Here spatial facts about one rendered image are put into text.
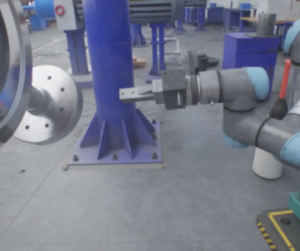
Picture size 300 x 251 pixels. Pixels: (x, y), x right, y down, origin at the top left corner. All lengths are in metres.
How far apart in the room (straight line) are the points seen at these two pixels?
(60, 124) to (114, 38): 1.27
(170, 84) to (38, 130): 0.33
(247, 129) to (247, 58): 2.45
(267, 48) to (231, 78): 2.52
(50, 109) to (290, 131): 0.53
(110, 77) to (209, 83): 1.36
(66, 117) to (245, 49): 2.57
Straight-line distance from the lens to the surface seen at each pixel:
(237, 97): 0.59
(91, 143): 2.20
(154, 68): 4.08
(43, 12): 4.17
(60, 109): 0.64
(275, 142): 0.58
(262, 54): 3.08
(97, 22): 1.83
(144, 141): 2.13
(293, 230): 1.16
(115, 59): 1.85
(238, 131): 0.62
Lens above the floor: 1.11
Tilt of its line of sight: 26 degrees down
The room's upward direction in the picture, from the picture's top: 2 degrees counter-clockwise
